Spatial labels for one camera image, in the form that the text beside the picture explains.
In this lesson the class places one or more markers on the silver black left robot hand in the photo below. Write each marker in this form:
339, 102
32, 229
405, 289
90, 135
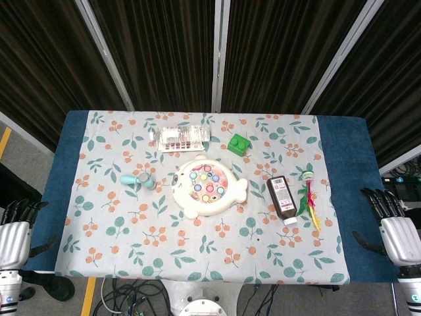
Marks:
13, 237

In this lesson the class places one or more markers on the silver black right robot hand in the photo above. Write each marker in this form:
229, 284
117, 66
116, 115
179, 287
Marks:
399, 237

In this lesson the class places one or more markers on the teal and white toy mallet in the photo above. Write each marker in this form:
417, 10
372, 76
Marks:
138, 180

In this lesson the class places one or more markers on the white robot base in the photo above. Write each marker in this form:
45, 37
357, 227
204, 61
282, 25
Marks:
204, 301

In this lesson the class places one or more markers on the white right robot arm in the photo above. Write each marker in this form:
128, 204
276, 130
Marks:
411, 293

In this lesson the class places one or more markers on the white fish-shaped fishing toy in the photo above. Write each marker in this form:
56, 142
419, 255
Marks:
208, 185

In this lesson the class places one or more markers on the blue table cover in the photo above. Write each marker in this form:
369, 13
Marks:
348, 197

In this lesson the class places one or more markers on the colourful feather shuttlecock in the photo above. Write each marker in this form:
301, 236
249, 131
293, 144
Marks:
310, 194

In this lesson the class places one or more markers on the floral patterned tablecloth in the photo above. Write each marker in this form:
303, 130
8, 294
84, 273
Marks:
131, 230

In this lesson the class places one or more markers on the dark brown labelled bottle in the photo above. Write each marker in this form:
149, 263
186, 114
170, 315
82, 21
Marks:
283, 198

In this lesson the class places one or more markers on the green toy building block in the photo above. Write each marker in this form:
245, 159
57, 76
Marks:
238, 143

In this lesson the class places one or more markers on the white paint palette card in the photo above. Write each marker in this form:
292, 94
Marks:
181, 145

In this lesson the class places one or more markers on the clear plastic water bottle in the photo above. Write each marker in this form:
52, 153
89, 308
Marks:
181, 133

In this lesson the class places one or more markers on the dark folding screen panels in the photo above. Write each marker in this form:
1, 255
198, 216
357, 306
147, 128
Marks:
164, 49

